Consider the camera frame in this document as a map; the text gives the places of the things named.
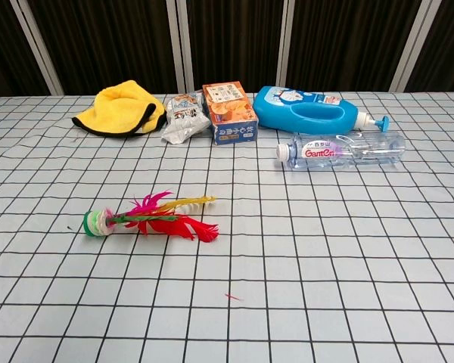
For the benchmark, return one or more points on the small red feather scrap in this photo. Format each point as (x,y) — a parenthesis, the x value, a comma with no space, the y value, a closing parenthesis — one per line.
(234,297)

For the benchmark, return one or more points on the orange and blue snack box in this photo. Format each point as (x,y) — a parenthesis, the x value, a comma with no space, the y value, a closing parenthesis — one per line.
(231,115)

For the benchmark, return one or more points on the clear plastic water bottle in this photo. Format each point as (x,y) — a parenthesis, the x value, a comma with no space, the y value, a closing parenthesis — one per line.
(344,150)

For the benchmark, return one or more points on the silver snack bag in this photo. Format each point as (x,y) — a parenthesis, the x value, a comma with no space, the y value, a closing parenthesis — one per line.
(183,120)

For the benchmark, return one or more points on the white checkered tablecloth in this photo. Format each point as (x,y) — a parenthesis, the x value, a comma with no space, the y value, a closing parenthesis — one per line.
(287,246)

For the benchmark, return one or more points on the blue detergent bottle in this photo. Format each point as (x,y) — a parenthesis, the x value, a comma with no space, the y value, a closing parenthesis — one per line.
(306,111)

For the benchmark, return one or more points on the grey partition frame post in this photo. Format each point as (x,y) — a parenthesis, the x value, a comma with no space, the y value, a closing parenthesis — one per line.
(283,45)
(410,45)
(38,45)
(179,45)

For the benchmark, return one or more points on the yellow microfibre cloth black trim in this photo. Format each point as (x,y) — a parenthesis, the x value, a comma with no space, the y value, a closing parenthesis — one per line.
(115,109)

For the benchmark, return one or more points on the colourful feather shuttlecock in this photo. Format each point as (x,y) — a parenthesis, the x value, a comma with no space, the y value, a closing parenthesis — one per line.
(162,224)

